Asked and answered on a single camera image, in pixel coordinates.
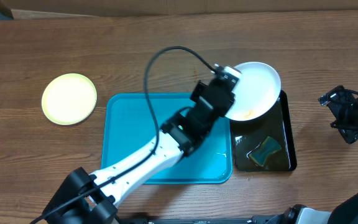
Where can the cardboard board at back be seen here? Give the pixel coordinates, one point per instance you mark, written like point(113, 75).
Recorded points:
point(176, 7)

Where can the teal plastic tray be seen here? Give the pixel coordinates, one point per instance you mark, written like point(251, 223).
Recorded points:
point(129, 126)

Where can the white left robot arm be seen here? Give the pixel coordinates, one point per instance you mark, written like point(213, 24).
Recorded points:
point(95, 197)

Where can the black water tray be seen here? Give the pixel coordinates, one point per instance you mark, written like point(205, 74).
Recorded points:
point(246, 135)

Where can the yellow-green plate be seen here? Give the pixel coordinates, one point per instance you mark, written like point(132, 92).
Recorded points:
point(69, 99)

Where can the white plate with ketchup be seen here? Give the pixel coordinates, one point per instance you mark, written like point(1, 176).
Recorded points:
point(257, 91)

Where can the green yellow sponge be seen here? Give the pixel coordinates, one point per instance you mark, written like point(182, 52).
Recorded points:
point(263, 151)

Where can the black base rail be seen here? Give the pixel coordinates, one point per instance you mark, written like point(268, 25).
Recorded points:
point(258, 219)

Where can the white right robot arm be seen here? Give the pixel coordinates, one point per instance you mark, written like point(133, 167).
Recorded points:
point(347, 212)

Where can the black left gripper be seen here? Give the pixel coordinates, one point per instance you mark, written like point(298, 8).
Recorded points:
point(228, 103)

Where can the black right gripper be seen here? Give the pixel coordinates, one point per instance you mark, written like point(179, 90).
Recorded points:
point(353, 133)

